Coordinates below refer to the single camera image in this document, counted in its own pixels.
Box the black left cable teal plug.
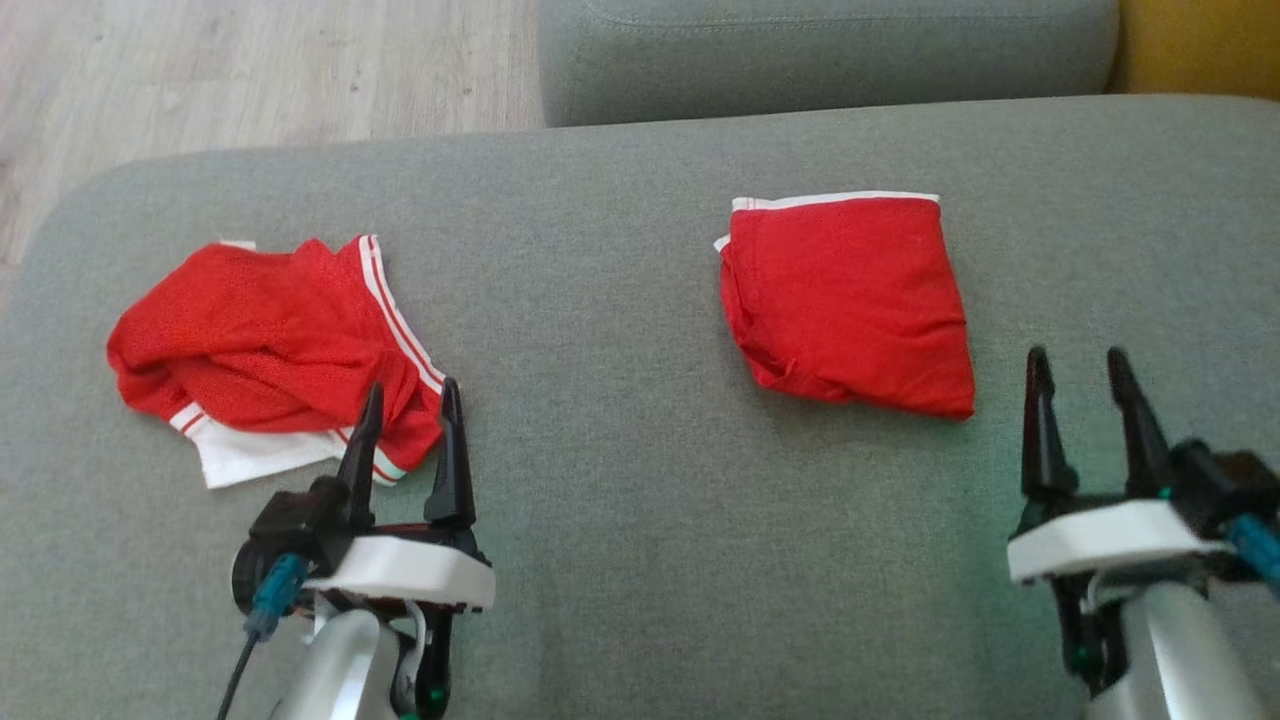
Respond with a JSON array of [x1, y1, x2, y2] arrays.
[[215, 553, 311, 720]]

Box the black right cable teal plug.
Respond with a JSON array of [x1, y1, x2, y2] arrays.
[[1225, 513, 1280, 601]]

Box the red shorts white trim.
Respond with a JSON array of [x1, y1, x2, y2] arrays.
[[712, 190, 977, 422]]

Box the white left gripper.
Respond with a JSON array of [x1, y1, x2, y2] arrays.
[[304, 377, 497, 613]]

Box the red jersey white sleeves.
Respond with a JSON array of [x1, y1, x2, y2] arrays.
[[106, 233, 449, 491]]

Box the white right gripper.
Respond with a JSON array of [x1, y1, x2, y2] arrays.
[[1006, 346, 1237, 587]]

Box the grey sofa seat cushion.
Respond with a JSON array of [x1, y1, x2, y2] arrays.
[[538, 0, 1120, 129]]

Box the black cable teal plug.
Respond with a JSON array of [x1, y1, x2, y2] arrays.
[[1225, 513, 1280, 601], [215, 553, 311, 720]]

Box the yellow sofa back cushion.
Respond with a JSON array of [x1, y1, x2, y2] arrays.
[[1107, 0, 1280, 102]]

